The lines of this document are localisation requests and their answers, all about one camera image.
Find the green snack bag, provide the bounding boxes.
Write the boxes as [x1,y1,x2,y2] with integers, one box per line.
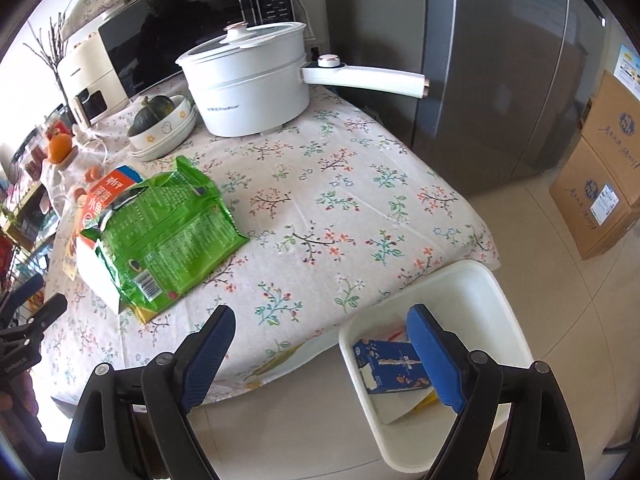
[80,156,250,323]

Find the cream air fryer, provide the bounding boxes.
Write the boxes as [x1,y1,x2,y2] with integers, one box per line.
[56,35,131,128]

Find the orange and white carton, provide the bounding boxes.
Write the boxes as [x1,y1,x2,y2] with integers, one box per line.
[70,165,148,316]

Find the white electric cooking pot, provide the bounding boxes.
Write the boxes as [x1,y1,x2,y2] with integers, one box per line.
[176,21,430,138]

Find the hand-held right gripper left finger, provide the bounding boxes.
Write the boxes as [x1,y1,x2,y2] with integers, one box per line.
[59,304,237,480]

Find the white flower print bowl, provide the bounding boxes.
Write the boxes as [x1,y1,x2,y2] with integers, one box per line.
[127,94,193,151]

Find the cardboard box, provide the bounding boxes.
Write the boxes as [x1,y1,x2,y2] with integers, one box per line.
[582,70,640,181]
[549,132,640,261]

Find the dry twig decoration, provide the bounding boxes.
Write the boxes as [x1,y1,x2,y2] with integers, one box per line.
[22,0,81,91]

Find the blue and white box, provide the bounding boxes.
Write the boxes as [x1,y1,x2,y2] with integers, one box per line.
[612,44,640,92]

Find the glass pot lid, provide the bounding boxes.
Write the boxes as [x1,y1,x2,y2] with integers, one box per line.
[182,21,305,60]

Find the floral tablecloth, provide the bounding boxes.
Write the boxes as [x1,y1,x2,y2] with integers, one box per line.
[37,80,501,406]

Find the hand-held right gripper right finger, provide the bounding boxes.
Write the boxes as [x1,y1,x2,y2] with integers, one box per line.
[406,303,586,480]

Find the wire storage rack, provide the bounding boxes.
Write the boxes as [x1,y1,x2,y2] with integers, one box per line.
[0,105,76,281]

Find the blue carton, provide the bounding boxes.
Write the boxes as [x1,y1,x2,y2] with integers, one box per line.
[353,339,433,395]

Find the dark green squash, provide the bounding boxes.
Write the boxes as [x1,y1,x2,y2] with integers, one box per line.
[131,96,176,133]

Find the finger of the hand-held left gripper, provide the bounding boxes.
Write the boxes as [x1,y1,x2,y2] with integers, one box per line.
[10,292,69,343]
[0,274,46,323]

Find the white plastic bin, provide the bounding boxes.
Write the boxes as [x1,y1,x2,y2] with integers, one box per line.
[339,260,536,463]

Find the stacked white floral bowls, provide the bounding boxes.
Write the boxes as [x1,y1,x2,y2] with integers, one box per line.
[130,110,198,162]

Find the orange fruit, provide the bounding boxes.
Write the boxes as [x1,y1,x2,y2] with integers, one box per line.
[47,132,76,163]

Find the grey refrigerator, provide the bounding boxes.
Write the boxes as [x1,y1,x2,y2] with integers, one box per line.
[320,0,608,196]

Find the black microwave oven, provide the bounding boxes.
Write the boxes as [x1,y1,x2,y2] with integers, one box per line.
[97,0,307,106]

